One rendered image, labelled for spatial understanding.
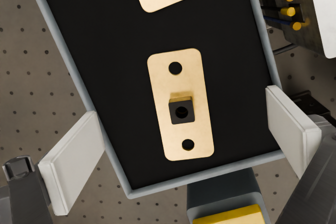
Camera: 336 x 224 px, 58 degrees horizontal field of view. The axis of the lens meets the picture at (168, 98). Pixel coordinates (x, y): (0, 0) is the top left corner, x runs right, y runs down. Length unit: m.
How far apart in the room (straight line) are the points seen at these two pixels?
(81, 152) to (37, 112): 0.63
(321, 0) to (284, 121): 0.14
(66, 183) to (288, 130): 0.11
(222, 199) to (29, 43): 0.60
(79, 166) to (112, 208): 0.71
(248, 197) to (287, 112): 0.14
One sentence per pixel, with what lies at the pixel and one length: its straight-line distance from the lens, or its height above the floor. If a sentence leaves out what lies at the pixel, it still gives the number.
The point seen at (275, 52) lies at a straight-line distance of 0.39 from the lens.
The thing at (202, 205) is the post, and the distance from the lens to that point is 0.29.
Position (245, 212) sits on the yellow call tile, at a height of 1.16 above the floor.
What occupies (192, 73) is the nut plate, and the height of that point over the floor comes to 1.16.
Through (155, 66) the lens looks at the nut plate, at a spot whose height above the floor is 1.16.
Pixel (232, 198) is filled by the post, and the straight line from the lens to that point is 0.29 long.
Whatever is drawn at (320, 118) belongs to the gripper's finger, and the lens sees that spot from 0.17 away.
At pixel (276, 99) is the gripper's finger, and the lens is 0.18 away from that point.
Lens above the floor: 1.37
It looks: 72 degrees down
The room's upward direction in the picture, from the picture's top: 167 degrees counter-clockwise
